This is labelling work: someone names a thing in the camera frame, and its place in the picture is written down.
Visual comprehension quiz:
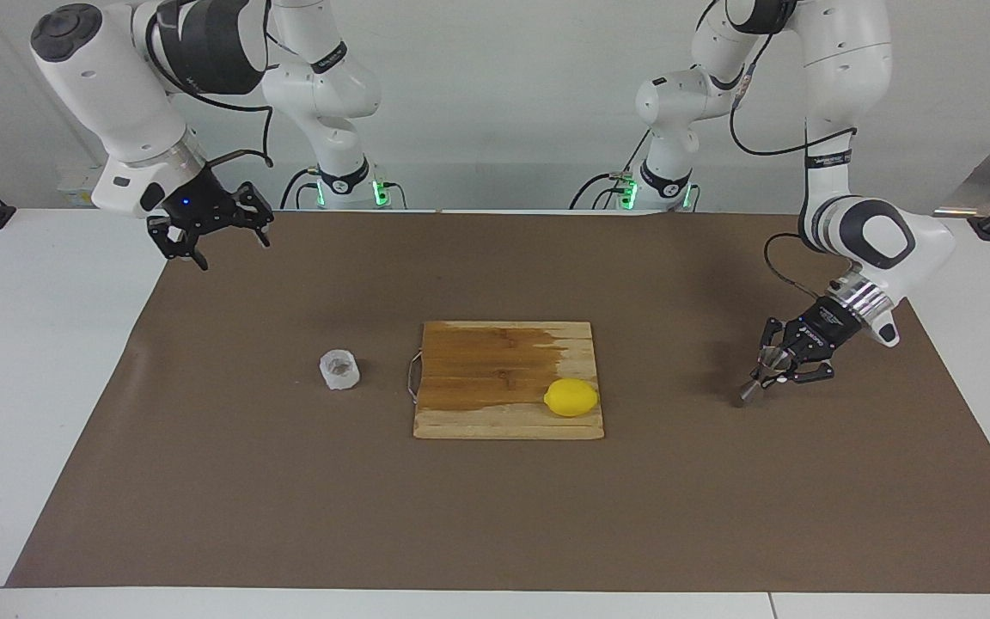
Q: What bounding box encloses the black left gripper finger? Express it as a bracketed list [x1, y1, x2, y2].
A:
[757, 318, 792, 372]
[761, 357, 836, 385]

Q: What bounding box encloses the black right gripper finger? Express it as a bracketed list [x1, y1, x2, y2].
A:
[147, 215, 209, 272]
[233, 182, 275, 248]

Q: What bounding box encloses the steel double jigger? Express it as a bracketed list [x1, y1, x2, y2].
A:
[737, 348, 786, 408]

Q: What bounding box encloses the yellow lemon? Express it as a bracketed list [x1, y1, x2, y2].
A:
[544, 378, 601, 419]

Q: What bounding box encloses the brown paper table mat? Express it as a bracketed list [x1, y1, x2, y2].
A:
[5, 211, 990, 594]

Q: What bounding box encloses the wooden cutting board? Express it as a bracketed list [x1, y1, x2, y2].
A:
[406, 321, 606, 441]

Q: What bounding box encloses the black right base cable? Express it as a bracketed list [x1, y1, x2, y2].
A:
[278, 168, 324, 210]

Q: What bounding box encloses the black base cable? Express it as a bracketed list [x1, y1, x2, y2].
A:
[570, 138, 652, 210]
[278, 168, 324, 210]

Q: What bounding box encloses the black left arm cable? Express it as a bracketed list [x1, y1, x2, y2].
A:
[729, 34, 857, 302]

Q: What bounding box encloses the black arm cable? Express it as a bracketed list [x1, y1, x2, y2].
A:
[729, 34, 857, 302]
[144, 0, 277, 169]

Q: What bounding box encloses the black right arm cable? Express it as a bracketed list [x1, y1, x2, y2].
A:
[144, 0, 277, 169]

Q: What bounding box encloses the wall outlet with yellow label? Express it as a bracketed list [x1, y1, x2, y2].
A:
[57, 166, 94, 209]

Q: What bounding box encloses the black left base cable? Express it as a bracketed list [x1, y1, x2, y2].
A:
[570, 138, 652, 210]

